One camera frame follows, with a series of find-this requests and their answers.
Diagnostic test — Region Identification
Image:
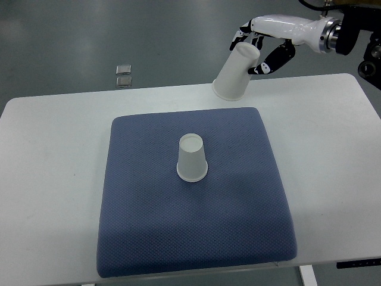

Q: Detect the metal floor plate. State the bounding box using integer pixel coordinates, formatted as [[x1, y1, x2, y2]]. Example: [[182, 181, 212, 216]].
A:
[[116, 76, 132, 88], [115, 64, 132, 75]]

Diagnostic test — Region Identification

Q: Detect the black table control panel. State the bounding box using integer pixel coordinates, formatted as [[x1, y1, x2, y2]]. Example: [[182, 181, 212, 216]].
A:
[[336, 258, 381, 269]]

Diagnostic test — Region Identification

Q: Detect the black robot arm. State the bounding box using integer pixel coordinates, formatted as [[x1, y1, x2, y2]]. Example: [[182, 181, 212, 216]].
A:
[[300, 1, 380, 89]]

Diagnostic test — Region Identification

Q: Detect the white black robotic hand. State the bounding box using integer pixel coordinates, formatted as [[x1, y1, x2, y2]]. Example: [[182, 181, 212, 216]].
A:
[[229, 14, 341, 74]]

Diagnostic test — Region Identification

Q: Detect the upper metal floor plate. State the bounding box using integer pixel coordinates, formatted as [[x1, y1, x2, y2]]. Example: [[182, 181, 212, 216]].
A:
[[115, 64, 132, 75]]

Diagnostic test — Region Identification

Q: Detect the white paper cup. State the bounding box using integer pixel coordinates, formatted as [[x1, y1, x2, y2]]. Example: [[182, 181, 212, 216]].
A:
[[212, 42, 260, 101], [176, 133, 208, 182]]

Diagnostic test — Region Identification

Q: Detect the blue fabric cushion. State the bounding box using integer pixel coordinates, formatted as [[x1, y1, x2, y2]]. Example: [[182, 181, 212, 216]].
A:
[[96, 107, 297, 278]]

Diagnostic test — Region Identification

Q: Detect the lower metal floor plate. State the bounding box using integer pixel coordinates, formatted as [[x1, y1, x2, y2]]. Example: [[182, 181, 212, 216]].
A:
[[116, 76, 132, 88]]

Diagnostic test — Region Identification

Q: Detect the white table leg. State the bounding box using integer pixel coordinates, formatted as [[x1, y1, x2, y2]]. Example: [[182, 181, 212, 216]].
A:
[[299, 265, 318, 286]]

